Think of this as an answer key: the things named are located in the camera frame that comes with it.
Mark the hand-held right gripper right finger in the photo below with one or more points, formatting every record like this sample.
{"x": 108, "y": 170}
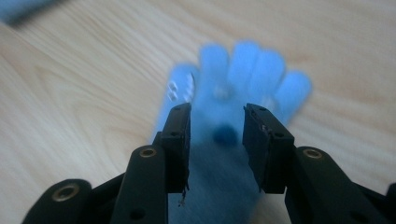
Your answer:
{"x": 271, "y": 149}

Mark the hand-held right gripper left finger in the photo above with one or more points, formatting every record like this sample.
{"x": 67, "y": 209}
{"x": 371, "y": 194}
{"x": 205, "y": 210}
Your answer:
{"x": 174, "y": 146}

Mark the blue glove with face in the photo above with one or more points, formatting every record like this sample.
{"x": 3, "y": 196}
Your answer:
{"x": 218, "y": 93}

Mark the plain blue glove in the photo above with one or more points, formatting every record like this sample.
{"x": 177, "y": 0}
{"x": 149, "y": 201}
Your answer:
{"x": 18, "y": 9}

